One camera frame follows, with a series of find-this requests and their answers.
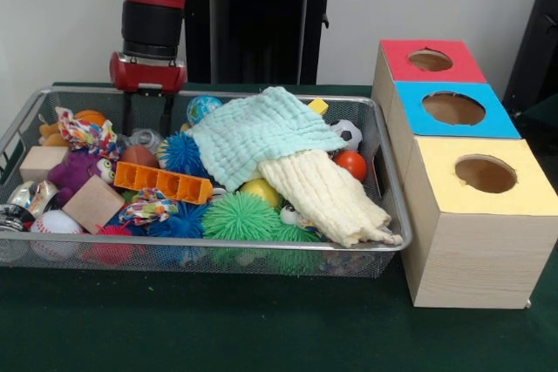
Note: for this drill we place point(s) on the globe print ball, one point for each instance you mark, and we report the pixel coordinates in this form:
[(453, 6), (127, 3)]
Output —
[(202, 107)]

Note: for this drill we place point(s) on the wooden box with three holes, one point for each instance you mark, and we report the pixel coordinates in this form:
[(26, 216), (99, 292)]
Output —
[(479, 259)]

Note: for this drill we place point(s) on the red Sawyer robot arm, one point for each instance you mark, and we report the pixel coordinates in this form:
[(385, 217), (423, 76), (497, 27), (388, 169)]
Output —
[(150, 23)]

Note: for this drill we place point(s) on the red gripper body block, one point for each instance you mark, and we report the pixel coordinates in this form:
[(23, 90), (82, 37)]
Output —
[(148, 78)]

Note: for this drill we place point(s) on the green spiky rubber ball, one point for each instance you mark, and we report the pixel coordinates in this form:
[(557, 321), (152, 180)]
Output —
[(240, 217)]

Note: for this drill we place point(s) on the orange long toy block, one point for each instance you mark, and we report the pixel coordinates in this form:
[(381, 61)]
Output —
[(161, 182)]

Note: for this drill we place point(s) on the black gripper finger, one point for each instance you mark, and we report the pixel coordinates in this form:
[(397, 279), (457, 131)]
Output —
[(168, 115), (128, 112)]

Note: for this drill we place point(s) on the cream knitted cloth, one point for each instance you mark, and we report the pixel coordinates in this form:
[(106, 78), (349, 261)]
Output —
[(331, 198)]

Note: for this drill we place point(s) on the tan wooden cube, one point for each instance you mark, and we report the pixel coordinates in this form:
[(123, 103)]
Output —
[(93, 204)]

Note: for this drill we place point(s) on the mint knitted cloth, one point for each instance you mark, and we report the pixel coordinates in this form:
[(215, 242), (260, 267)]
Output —
[(261, 132)]

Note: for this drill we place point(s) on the clear plastic toy packet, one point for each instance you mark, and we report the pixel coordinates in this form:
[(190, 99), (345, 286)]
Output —
[(146, 139)]

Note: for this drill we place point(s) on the orange-red smooth ball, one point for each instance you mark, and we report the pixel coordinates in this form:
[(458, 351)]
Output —
[(351, 165)]

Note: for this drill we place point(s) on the dark green table cloth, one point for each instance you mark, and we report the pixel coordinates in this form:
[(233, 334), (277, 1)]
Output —
[(218, 328)]

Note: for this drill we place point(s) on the purple plush monster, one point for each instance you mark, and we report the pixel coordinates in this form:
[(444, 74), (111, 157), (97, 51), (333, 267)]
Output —
[(74, 173)]

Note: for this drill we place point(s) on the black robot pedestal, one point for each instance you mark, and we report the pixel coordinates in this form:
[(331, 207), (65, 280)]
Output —
[(261, 32)]

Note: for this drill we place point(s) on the small soccer ball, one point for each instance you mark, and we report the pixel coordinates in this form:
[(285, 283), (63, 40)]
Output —
[(351, 134)]

